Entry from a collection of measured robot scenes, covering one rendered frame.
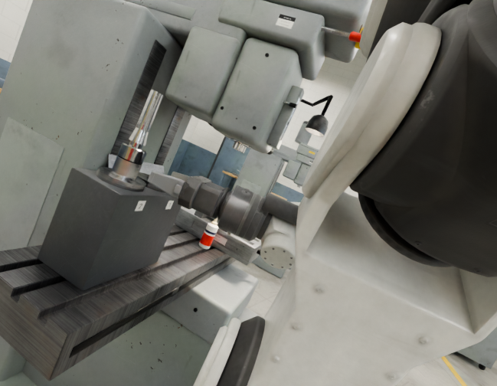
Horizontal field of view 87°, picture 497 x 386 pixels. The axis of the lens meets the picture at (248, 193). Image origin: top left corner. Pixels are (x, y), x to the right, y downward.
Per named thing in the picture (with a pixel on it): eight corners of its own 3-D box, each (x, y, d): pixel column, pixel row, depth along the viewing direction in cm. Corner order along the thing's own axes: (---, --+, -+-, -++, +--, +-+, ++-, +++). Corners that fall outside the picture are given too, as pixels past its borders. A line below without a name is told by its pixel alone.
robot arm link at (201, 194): (207, 168, 56) (257, 191, 56) (189, 208, 57) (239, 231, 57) (191, 165, 44) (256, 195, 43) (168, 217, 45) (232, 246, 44)
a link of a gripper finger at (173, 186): (155, 167, 45) (187, 181, 45) (147, 184, 46) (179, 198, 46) (150, 167, 44) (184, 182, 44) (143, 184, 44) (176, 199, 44)
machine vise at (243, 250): (257, 257, 106) (269, 233, 105) (246, 266, 91) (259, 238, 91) (188, 218, 116) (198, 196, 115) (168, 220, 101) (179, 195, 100)
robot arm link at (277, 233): (246, 213, 56) (295, 234, 56) (229, 251, 49) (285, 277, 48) (264, 175, 49) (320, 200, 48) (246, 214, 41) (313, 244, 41)
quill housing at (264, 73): (269, 157, 101) (305, 78, 98) (256, 146, 81) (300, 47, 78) (227, 139, 106) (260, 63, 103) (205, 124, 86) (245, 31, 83)
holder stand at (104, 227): (158, 263, 67) (188, 191, 65) (82, 292, 45) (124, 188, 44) (122, 240, 70) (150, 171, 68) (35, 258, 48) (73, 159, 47)
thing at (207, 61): (232, 133, 107) (259, 73, 105) (207, 114, 84) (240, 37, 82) (195, 117, 113) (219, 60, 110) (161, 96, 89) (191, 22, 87)
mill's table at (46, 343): (259, 245, 156) (265, 233, 155) (50, 383, 37) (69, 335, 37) (227, 227, 162) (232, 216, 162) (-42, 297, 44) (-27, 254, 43)
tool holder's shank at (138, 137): (125, 143, 49) (147, 86, 48) (129, 143, 52) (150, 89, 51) (142, 150, 49) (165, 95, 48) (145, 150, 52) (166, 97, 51)
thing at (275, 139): (278, 149, 91) (304, 93, 89) (276, 147, 87) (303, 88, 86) (268, 145, 92) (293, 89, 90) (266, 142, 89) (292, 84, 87)
